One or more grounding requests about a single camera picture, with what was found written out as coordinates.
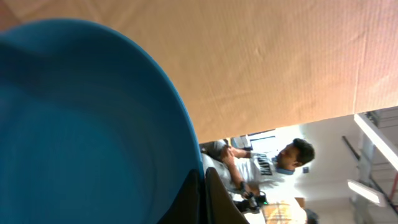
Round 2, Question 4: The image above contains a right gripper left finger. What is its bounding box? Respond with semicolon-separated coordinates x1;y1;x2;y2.
157;169;206;224

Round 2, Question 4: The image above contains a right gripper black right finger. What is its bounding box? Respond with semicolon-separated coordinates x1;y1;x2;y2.
205;167;249;224

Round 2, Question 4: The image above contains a dark blue plate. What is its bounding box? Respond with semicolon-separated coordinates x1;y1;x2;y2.
1;19;204;223

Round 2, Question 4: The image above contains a seated man white shirt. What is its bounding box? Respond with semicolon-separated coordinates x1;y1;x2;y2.
199;138;315;213

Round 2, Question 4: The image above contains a white ceiling light fixture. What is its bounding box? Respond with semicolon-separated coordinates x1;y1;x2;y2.
348;114;397;207

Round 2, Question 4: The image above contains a brown cardboard board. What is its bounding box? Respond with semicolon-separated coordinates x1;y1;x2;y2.
1;0;397;141

